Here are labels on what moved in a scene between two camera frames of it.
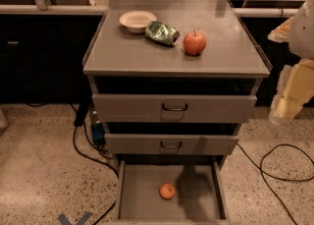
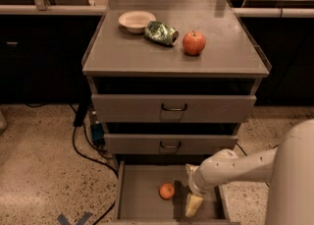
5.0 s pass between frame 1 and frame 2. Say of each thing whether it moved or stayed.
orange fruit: stayed
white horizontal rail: stayed
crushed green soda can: stayed
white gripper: moved
